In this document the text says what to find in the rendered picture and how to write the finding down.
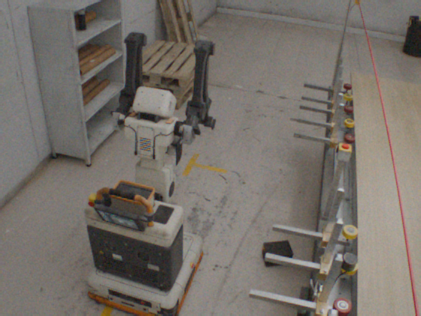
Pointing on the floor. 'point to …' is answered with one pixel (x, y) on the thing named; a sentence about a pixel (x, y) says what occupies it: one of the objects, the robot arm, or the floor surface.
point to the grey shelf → (60, 141)
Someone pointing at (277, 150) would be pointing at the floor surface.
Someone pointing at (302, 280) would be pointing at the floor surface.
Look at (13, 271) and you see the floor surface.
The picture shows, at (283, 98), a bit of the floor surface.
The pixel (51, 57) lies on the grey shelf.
